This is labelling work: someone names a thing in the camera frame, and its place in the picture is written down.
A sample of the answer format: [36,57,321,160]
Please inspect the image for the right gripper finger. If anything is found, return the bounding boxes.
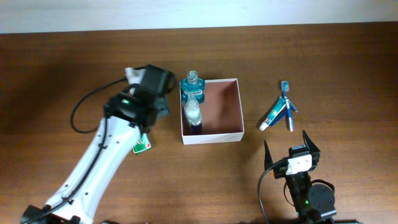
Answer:
[264,140,274,170]
[302,130,319,153]

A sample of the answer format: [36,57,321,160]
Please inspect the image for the blue mouthwash bottle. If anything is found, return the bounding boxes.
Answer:
[180,70,205,104]

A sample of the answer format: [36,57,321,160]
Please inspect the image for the dark blue toothbrush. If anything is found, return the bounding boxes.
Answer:
[270,101,299,126]

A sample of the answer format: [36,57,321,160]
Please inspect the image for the clear pump soap bottle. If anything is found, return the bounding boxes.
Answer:
[184,92,203,135]

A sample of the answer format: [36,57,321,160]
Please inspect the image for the toothpaste tube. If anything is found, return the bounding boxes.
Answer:
[259,97,286,131]

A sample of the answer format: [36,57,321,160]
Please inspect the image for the green soap bar pack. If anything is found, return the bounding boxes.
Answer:
[132,133,152,154]

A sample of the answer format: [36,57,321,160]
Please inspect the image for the light blue toothbrush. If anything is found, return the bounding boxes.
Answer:
[281,81,294,132]

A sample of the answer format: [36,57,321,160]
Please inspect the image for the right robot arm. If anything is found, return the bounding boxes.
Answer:
[257,131,336,223]

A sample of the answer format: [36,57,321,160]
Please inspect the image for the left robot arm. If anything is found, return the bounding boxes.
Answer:
[20,65,177,223]

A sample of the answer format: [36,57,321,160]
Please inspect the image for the white cardboard box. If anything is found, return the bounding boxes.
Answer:
[180,78,245,145]

